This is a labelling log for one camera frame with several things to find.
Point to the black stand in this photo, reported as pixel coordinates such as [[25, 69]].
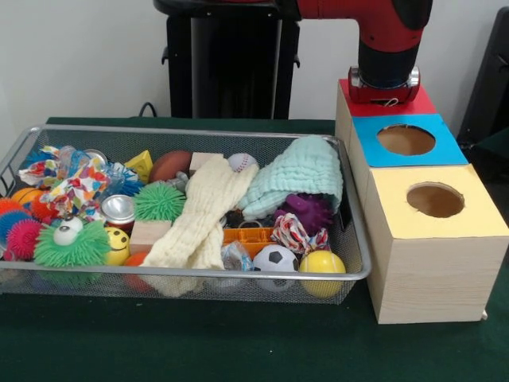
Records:
[[493, 79]]

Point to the shallow metal mesh bin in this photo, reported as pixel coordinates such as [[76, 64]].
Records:
[[278, 140]]

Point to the green spiky ball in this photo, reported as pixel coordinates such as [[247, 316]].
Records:
[[159, 201]]

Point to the light wooden block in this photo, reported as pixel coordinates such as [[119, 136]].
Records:
[[149, 235]]

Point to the cream waffle cloth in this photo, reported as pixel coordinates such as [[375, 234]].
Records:
[[203, 215]]

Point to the multicolour spiky caterpillar toy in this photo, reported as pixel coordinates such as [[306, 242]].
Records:
[[20, 238]]

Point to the plain yellow ball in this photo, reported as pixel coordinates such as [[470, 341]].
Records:
[[322, 262]]

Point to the dark green table cloth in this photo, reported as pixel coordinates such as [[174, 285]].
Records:
[[199, 346]]

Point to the black and white soccer ball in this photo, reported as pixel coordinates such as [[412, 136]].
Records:
[[274, 258]]

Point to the wooden box with three holes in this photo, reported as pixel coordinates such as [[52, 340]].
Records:
[[437, 270]]

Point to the green spiky toy with eyes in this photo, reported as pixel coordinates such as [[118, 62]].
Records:
[[83, 246]]

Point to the mint green waffle cloth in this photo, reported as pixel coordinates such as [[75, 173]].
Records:
[[294, 175]]

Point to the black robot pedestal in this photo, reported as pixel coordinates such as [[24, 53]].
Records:
[[230, 59]]

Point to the purple fuzzy ball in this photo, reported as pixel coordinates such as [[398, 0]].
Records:
[[308, 209]]

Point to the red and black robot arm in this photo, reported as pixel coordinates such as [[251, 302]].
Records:
[[381, 32]]

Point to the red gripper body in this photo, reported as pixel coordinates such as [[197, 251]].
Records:
[[378, 95]]

